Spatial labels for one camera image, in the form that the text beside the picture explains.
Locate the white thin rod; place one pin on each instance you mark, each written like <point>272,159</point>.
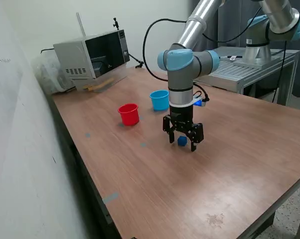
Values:
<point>80,23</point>

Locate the blue plastic cup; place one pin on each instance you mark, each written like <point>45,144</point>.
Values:
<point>158,102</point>

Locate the blue cube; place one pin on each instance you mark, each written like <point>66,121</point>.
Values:
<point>182,141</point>

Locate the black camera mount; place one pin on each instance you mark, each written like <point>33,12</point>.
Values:
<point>115,23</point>

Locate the clear plastic bag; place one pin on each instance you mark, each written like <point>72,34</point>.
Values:
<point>47,74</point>

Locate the grey tape piece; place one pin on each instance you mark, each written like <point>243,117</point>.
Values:
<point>121,124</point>
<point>87,135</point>
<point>143,144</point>

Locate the silver microwave oven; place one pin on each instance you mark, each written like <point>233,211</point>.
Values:
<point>72,57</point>

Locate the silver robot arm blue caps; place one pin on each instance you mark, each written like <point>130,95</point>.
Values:
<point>180,82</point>

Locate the aluminium robot base table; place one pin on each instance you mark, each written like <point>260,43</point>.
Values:
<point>239,72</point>

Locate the white tag label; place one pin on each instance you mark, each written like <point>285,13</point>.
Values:
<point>232,58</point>

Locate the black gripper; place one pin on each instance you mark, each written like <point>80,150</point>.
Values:
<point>181,115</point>

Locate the red plastic cup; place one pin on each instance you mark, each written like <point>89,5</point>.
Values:
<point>128,117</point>

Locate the dark grey curtain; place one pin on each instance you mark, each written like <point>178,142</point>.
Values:
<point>234,15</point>

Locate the long grey tape strip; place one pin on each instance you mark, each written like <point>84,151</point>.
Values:
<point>110,198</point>

